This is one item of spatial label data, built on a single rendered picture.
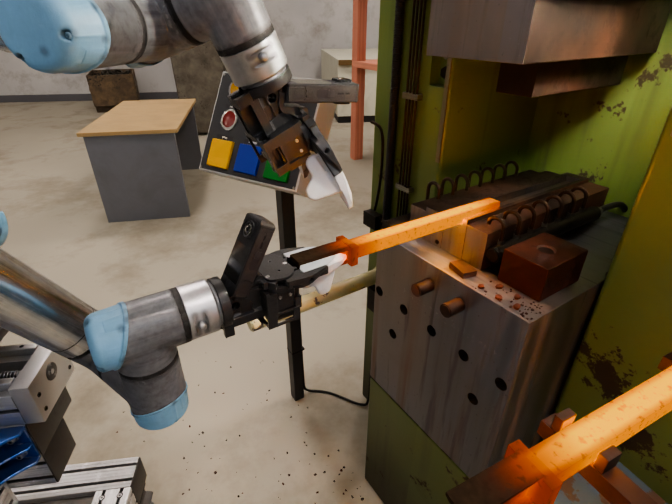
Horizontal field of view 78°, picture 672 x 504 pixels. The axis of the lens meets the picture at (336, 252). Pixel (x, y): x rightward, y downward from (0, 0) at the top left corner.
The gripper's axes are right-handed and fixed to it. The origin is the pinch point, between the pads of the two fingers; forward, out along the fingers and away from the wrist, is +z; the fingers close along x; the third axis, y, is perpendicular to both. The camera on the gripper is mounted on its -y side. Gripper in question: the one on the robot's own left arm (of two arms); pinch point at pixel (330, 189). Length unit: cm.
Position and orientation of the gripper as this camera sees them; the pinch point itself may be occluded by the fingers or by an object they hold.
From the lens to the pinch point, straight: 67.1
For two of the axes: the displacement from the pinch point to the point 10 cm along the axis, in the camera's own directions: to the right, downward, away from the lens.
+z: 3.4, 6.9, 6.4
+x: 5.0, 4.4, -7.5
